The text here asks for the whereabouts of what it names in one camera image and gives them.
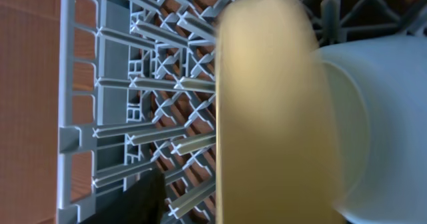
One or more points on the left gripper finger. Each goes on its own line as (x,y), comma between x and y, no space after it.
(142,203)

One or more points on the yellow plate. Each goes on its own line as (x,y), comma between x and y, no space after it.
(277,153)

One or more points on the light blue bowl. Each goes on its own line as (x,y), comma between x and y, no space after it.
(378,88)

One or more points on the grey plastic dishwasher rack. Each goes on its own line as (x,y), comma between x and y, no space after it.
(137,92)

